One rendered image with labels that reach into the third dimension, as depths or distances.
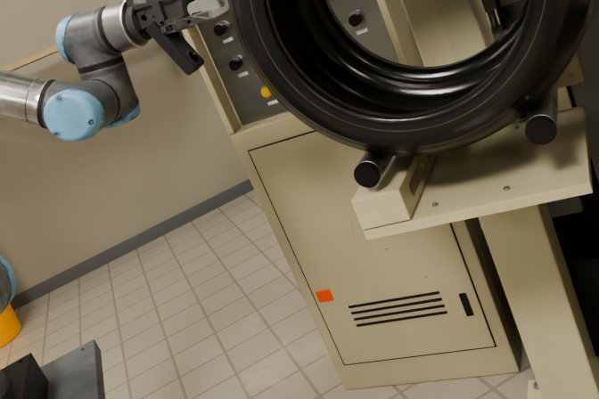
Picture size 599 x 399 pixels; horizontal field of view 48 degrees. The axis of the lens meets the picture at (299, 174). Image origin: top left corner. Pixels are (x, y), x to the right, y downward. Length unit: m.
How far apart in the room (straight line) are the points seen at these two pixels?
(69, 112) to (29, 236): 3.40
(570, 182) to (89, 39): 0.87
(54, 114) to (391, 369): 1.32
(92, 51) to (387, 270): 1.03
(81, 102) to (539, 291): 1.04
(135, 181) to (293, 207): 2.71
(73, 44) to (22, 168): 3.19
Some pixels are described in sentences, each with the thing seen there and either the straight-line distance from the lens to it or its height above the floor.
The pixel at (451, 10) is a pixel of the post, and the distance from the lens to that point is 1.39.
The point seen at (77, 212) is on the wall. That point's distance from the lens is 4.57.
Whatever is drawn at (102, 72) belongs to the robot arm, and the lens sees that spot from 1.35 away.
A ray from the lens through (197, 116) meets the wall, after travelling 4.54.
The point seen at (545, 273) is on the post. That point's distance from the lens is 1.59.
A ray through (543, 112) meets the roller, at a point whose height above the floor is 0.92.
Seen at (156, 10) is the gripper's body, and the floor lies 1.27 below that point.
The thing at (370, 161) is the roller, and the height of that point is 0.92.
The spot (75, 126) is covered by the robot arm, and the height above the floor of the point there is 1.15.
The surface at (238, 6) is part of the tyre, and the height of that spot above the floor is 1.23.
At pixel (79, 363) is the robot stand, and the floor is 0.60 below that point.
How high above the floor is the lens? 1.25
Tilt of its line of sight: 16 degrees down
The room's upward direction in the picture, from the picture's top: 23 degrees counter-clockwise
